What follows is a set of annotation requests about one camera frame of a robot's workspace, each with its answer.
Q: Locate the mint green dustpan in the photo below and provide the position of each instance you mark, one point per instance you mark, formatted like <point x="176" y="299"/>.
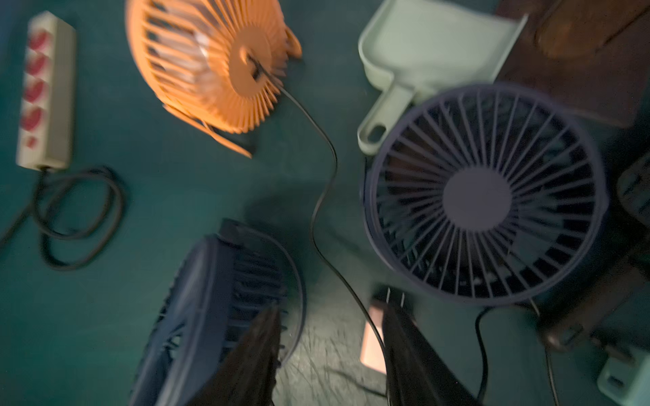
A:
<point x="413" y="50"/>

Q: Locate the navy desk fan front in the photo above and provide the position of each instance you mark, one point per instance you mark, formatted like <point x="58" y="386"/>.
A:
<point x="226" y="280"/>

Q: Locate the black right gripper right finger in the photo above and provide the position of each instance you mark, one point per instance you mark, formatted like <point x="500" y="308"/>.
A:
<point x="416" y="374"/>

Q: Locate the mint green power adapter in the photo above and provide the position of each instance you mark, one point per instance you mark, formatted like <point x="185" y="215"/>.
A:
<point x="626" y="383"/>

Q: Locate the navy desk fan upright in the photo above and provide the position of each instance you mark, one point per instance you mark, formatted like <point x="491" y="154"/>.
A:
<point x="486" y="195"/>

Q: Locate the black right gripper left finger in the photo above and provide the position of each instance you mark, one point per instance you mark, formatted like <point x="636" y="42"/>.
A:
<point x="248" y="374"/>

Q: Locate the brown tree base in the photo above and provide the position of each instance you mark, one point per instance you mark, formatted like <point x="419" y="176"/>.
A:
<point x="590" y="56"/>

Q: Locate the white red power strip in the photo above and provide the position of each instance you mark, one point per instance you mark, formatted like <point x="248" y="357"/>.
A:
<point x="45" y="137"/>

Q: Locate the orange desk fan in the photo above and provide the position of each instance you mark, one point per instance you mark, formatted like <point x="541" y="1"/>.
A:
<point x="216" y="65"/>

